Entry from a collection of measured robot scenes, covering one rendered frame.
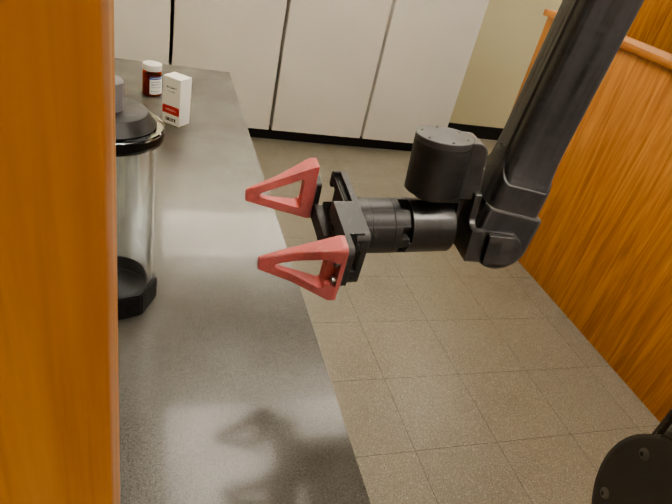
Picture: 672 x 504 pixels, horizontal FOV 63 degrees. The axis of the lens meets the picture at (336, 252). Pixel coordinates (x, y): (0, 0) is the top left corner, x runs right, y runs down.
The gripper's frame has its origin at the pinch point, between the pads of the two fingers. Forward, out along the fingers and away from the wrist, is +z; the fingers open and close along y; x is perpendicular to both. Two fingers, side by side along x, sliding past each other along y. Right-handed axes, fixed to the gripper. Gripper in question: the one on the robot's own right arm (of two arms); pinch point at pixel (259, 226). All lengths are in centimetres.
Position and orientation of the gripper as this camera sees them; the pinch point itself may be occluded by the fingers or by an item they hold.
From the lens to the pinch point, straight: 53.2
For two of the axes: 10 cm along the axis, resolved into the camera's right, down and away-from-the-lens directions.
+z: -9.6, 0.2, -2.9
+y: 2.3, 7.0, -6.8
